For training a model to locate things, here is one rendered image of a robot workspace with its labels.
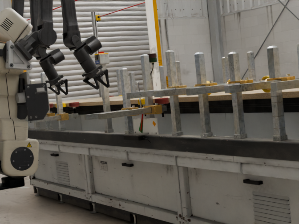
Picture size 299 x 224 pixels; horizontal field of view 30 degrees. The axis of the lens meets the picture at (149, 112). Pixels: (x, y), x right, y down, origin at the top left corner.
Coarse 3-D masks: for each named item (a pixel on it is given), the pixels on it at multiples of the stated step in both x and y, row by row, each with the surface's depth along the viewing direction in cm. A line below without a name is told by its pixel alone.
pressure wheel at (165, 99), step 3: (156, 99) 321; (159, 99) 319; (162, 99) 319; (165, 99) 320; (168, 99) 323; (156, 102) 321; (159, 102) 320; (162, 102) 319; (165, 102) 320; (168, 102) 322; (162, 105) 322; (162, 114) 323
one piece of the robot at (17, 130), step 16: (0, 48) 236; (0, 64) 236; (0, 80) 242; (16, 80) 246; (0, 96) 243; (0, 112) 243; (16, 112) 247; (0, 128) 242; (16, 128) 242; (0, 144) 243; (16, 144) 242; (32, 144) 246; (16, 160) 242; (32, 160) 245
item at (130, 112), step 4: (140, 108) 315; (144, 108) 315; (148, 108) 316; (164, 108) 322; (108, 112) 304; (112, 112) 304; (116, 112) 305; (120, 112) 306; (124, 112) 308; (128, 112) 309; (132, 112) 311; (136, 112) 312; (140, 112) 313; (144, 112) 315; (148, 112) 316; (100, 116) 300; (104, 116) 301; (108, 116) 302; (112, 116) 304; (116, 116) 305; (120, 116) 306
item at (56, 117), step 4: (48, 116) 419; (52, 116) 418; (56, 116) 420; (60, 116) 422; (72, 116) 427; (76, 116) 429; (36, 120) 412; (40, 120) 413; (44, 120) 415; (48, 120) 417
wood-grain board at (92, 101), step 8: (296, 88) 280; (112, 96) 545; (120, 96) 507; (168, 96) 358; (184, 96) 326; (192, 96) 312; (208, 96) 300; (216, 96) 295; (224, 96) 289; (248, 96) 275; (256, 96) 270; (264, 96) 266; (288, 96) 253; (296, 96) 249; (80, 104) 430; (88, 104) 419; (96, 104) 408; (112, 104) 388
